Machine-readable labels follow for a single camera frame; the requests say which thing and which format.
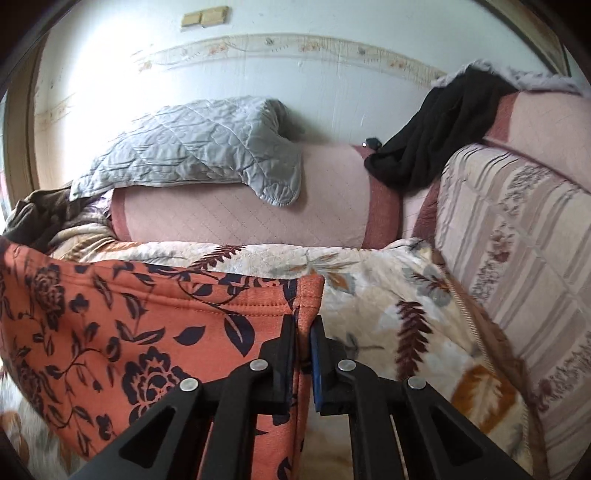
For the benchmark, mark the small black device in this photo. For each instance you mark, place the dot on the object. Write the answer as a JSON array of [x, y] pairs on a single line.
[[371, 143]]

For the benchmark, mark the beige striped blanket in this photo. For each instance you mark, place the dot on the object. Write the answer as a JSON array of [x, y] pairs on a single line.
[[83, 230]]

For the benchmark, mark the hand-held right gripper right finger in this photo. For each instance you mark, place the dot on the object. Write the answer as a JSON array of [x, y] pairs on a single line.
[[317, 369]]

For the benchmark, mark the striped floral cushion cover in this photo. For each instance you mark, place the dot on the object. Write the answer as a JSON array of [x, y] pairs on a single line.
[[517, 240]]

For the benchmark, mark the dark brown cloth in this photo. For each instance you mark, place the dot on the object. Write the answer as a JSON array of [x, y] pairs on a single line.
[[32, 217]]

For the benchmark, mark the pink quilted sofa cover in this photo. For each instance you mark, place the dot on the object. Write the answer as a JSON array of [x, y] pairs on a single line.
[[277, 217]]

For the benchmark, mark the black garment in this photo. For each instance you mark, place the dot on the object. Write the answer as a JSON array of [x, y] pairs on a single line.
[[429, 138]]

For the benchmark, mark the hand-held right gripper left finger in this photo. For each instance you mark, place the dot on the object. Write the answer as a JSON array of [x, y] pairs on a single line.
[[282, 369]]

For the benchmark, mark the grey quilted pillow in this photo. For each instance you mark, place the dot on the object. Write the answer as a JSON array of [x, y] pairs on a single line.
[[184, 147]]

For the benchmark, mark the beige wall switch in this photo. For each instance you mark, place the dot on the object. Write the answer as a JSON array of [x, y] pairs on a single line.
[[215, 14], [191, 20]]

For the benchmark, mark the cream leaf print blanket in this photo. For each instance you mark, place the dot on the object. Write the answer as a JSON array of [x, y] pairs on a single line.
[[392, 286]]

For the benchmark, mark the grey fuzzy blanket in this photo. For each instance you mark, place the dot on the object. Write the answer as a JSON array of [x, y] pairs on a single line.
[[545, 83]]

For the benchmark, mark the orange floral garment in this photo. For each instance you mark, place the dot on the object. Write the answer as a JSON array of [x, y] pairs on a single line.
[[138, 300]]

